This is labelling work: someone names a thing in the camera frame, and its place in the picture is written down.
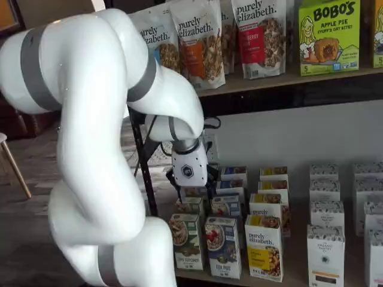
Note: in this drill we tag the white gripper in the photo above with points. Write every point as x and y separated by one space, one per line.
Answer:
190 170

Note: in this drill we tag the blue white flax cereal box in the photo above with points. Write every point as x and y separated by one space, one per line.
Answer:
223 251
235 172
226 206
232 186

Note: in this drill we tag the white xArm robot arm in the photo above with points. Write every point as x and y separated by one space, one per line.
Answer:
89 119

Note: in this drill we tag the green white cereal box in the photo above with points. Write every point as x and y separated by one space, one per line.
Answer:
191 206
191 193
185 245

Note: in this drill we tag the yellow white purely elizabeth box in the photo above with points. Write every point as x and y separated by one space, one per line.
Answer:
273 172
263 251
266 203
273 186

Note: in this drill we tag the brown high shelf board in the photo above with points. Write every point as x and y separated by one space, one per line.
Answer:
269 83

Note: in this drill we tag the white organic pantry box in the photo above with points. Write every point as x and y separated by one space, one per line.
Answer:
323 171
324 257
377 260
365 188
375 215
324 189
368 169
326 213

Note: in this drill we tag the green Bobo's apple pie box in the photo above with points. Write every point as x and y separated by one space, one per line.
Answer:
329 39

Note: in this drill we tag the orange yellow Bobo's box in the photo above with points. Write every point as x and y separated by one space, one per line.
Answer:
378 36

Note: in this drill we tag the black metal shelving rack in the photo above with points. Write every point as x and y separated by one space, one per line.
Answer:
299 97

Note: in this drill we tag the blue label granola bag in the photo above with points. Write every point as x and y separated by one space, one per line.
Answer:
161 36

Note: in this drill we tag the red label granola bag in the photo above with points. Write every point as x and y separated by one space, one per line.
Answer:
254 45

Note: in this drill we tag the dark brown sofa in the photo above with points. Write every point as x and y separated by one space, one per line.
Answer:
30 125

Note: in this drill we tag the wooden leg chair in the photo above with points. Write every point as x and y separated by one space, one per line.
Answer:
18 176

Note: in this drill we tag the white wall power outlet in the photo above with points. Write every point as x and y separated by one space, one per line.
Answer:
215 155

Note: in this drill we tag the orange framed wall picture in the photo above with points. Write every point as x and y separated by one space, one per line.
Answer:
9 12

